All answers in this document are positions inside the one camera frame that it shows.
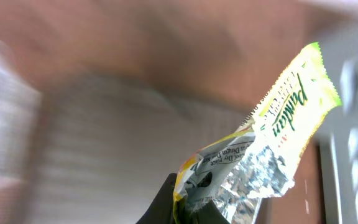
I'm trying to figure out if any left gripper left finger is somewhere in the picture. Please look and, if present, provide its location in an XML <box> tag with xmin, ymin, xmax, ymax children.
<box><xmin>136</xmin><ymin>173</ymin><xmax>177</xmax><ymax>224</ymax></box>

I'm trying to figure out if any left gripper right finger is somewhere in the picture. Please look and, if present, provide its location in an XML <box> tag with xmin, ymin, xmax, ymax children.
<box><xmin>194</xmin><ymin>201</ymin><xmax>229</xmax><ymax>224</ymax></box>

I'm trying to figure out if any green snack wrapper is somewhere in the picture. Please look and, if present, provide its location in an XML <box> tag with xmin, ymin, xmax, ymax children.
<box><xmin>173</xmin><ymin>42</ymin><xmax>341</xmax><ymax>223</ymax></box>

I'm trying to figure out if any grey dishwasher rack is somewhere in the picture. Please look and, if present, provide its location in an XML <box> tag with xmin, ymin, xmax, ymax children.
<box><xmin>317</xmin><ymin>1</ymin><xmax>358</xmax><ymax>223</ymax></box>

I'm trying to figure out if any brown serving tray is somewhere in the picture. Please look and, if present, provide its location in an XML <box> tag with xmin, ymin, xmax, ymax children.
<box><xmin>21</xmin><ymin>77</ymin><xmax>244</xmax><ymax>223</ymax></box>

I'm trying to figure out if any clear plastic bin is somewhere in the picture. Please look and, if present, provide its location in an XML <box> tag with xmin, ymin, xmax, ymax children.
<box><xmin>0</xmin><ymin>41</ymin><xmax>41</xmax><ymax>178</ymax></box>

